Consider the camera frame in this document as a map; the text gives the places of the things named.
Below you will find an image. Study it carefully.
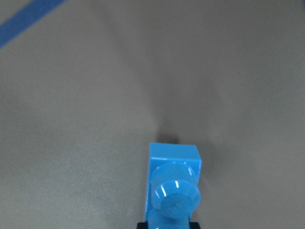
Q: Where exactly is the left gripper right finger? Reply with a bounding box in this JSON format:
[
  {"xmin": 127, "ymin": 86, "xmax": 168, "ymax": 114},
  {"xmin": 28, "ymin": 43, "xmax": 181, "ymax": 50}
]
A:
[{"xmin": 189, "ymin": 222, "xmax": 200, "ymax": 229}]

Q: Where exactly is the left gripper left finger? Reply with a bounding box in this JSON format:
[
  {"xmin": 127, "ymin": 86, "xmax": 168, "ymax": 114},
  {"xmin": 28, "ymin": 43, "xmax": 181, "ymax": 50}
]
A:
[{"xmin": 136, "ymin": 222, "xmax": 148, "ymax": 229}]

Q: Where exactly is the long blue block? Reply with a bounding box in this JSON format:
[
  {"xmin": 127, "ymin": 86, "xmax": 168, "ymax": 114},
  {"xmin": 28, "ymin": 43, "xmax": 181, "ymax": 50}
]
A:
[{"xmin": 144, "ymin": 143, "xmax": 202, "ymax": 229}]

